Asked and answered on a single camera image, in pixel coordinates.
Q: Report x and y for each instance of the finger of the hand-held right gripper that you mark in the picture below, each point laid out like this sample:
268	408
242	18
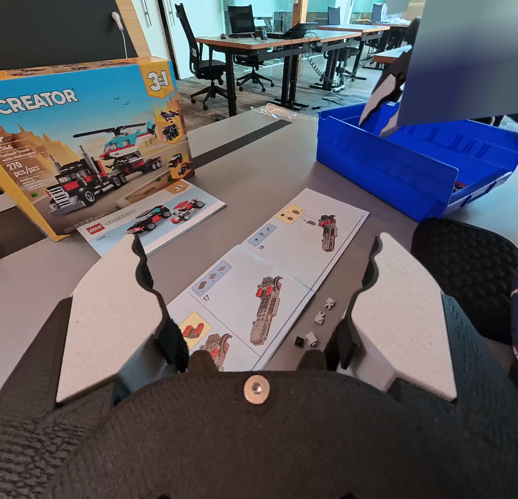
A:
392	122
380	96

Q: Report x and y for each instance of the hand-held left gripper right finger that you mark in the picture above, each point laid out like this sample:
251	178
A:
404	325

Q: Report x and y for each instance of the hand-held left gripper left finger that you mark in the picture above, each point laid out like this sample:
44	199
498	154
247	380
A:
109	325

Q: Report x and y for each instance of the blue plastic bin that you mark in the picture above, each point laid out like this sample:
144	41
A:
384	171

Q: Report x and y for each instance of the pile of toy bricks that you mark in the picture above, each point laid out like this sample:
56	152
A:
458	185

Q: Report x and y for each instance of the small light grey brick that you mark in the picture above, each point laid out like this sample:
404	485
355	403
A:
311	338

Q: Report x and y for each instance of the wooden-top office desk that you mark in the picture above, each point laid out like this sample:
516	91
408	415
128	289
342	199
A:
251	41
352	29

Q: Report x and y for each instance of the grey desk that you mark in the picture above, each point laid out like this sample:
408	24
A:
251	163

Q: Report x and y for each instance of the black dimpled wrist pad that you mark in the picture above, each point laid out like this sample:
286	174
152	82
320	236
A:
465	264

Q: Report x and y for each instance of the clear plastic bag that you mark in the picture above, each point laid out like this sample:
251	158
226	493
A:
279	111

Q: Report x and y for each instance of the small black brick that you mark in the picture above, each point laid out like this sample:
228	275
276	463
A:
299	342

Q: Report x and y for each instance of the wooden column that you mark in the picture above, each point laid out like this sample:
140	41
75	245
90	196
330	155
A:
301	1

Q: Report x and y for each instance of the open instruction booklet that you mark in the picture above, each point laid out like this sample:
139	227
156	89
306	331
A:
283	256

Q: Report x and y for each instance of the closed instruction booklet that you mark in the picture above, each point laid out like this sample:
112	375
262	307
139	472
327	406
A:
194	211

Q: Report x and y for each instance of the black office chair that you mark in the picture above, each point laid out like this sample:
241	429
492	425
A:
206	68
243	21

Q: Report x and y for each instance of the toy set cardboard box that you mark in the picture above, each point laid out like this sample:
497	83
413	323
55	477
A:
81	122

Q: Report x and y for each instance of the black wall panel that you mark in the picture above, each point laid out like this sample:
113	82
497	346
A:
48	21

